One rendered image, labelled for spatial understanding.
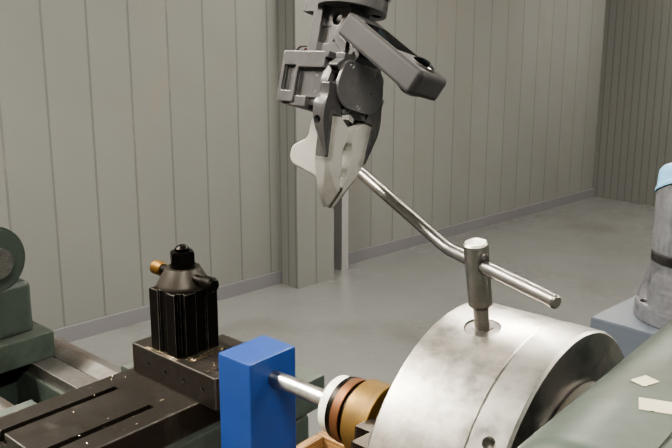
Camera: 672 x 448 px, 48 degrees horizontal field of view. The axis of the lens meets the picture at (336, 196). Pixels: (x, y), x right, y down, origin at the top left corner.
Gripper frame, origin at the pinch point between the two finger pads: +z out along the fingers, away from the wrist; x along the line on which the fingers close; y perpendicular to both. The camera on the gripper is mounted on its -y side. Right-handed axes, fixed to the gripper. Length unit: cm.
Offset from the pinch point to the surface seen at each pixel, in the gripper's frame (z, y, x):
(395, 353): 72, 155, -250
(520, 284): 4.5, -21.1, 0.1
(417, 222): 1.2, -7.1, -4.6
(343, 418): 23.6, 0.2, -7.9
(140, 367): 32, 49, -18
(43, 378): 45, 85, -23
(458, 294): 47, 179, -342
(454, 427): 17.0, -18.6, 2.2
